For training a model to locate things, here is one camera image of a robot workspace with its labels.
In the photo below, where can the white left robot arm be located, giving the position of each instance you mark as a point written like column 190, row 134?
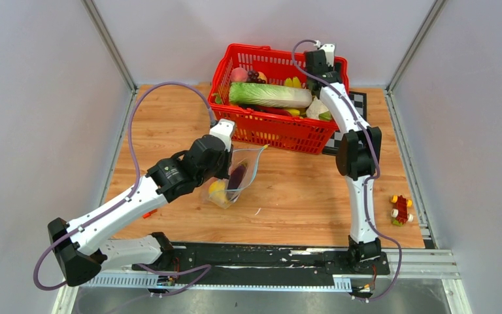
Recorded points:
column 84, row 245

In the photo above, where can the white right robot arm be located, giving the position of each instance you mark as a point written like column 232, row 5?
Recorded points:
column 357, row 159

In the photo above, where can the pink peach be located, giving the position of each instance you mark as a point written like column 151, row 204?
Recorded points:
column 238, row 74

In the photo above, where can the red toy car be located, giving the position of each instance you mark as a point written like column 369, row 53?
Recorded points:
column 400, row 211

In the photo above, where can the purple eggplant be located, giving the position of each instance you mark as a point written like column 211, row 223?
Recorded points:
column 237, row 177

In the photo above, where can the clear zip top bag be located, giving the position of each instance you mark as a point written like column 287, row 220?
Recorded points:
column 252, row 156

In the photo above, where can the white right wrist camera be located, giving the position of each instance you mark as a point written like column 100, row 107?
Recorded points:
column 329, row 52

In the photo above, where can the red plastic shopping basket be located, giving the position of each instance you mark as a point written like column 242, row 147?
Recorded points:
column 290, row 133

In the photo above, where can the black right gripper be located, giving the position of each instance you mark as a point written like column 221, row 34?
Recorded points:
column 332, row 69

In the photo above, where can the white cauliflower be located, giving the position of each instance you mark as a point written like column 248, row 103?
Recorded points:
column 318, row 111

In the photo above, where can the red chili pepper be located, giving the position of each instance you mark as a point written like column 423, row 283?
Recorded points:
column 272, row 110

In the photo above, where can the white green napa cabbage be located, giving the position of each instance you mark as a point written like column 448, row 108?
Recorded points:
column 269, row 95

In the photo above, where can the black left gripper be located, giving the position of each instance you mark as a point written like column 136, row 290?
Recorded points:
column 225, row 173

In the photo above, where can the dark purple grapes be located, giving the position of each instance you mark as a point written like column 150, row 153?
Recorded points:
column 256, row 77

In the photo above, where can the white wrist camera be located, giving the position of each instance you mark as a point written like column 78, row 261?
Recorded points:
column 224, row 130
column 329, row 52

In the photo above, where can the yellow pear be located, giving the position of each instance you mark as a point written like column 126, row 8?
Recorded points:
column 218, row 194

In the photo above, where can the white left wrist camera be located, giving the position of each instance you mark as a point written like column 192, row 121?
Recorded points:
column 224, row 130

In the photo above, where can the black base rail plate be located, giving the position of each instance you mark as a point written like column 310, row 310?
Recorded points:
column 266, row 265

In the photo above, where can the yellow banana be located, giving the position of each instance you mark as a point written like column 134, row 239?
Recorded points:
column 293, row 83

